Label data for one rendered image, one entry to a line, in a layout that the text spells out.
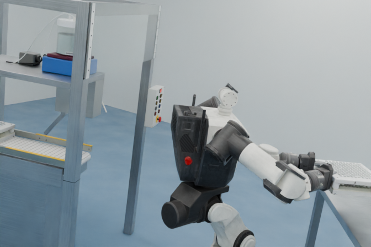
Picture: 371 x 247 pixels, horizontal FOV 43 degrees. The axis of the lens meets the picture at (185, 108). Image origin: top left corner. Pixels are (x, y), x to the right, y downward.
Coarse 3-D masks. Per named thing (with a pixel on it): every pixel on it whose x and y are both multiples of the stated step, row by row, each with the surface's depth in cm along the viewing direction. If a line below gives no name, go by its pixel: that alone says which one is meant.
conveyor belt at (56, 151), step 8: (16, 136) 264; (0, 144) 248; (8, 144) 249; (16, 144) 251; (24, 144) 253; (32, 144) 254; (40, 144) 256; (48, 144) 258; (0, 152) 238; (40, 152) 245; (48, 152) 246; (56, 152) 248; (64, 152) 249; (32, 160) 235
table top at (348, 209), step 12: (324, 192) 236; (336, 204) 222; (348, 204) 224; (360, 204) 226; (336, 216) 215; (348, 216) 211; (360, 216) 212; (348, 228) 199; (360, 228) 200; (360, 240) 189
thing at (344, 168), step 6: (330, 162) 219; (336, 168) 213; (342, 168) 213; (348, 168) 216; (354, 168) 216; (360, 168) 217; (354, 174) 208; (360, 174) 209; (366, 174) 210; (366, 186) 210
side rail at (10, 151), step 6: (0, 150) 236; (6, 150) 235; (12, 150) 234; (18, 156) 234; (24, 156) 233; (30, 156) 232; (36, 156) 231; (42, 156) 231; (48, 162) 230; (54, 162) 229; (60, 162) 229
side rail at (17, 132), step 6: (18, 132) 263; (24, 132) 262; (30, 132) 262; (36, 138) 261; (42, 138) 260; (48, 138) 259; (54, 138) 258; (60, 144) 258; (84, 150) 255; (90, 150) 254
